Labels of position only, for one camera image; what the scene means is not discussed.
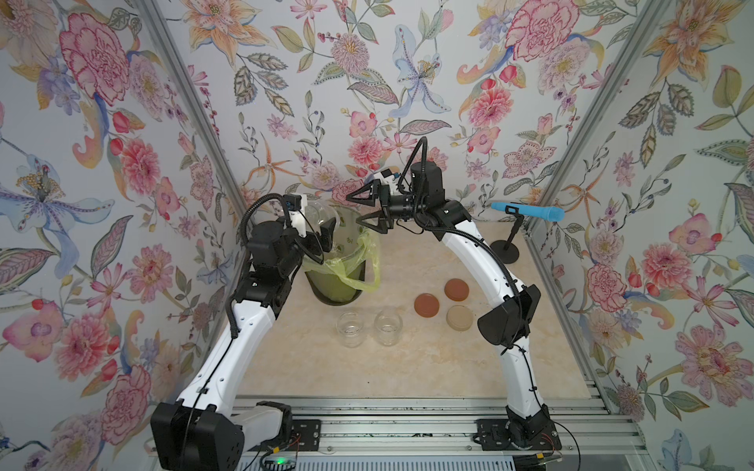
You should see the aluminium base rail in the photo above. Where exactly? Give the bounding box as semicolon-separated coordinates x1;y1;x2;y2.
140;397;655;471

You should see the left aluminium corner post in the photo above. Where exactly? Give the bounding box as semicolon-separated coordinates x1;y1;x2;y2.
135;0;247;218

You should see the clear jar with rice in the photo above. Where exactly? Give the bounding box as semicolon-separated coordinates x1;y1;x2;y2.
336;312;366;349

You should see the aluminium corner post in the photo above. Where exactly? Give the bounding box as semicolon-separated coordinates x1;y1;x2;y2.
135;0;247;218
537;1;666;207

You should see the beige jar lid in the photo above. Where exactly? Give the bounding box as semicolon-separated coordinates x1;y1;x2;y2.
446;305;475;332

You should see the right aluminium corner post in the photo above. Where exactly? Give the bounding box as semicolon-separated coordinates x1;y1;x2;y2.
537;1;666;207

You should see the blue microphone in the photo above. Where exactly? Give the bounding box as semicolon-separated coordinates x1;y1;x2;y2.
491;201;565;223

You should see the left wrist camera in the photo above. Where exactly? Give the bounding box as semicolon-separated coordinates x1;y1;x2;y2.
285;194;307;237

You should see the black mesh trash bin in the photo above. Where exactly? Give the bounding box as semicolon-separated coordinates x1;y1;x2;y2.
304;206;366;306

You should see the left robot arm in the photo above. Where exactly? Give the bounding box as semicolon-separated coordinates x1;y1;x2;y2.
150;194;336;470

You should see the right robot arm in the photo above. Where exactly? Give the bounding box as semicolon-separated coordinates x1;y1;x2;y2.
346;139;562;453

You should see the terracotta jar lid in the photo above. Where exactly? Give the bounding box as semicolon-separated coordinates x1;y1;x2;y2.
444;279;470;302
414;294;440;318

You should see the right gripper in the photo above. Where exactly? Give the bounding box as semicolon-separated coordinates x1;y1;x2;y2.
351;184;432;236

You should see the yellow-green plastic bin liner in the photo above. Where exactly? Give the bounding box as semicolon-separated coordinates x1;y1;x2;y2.
302;202;381;303

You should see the jar with terracotta lid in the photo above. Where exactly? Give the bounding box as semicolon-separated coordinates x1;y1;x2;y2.
373;308;404;347
304;200;340;233

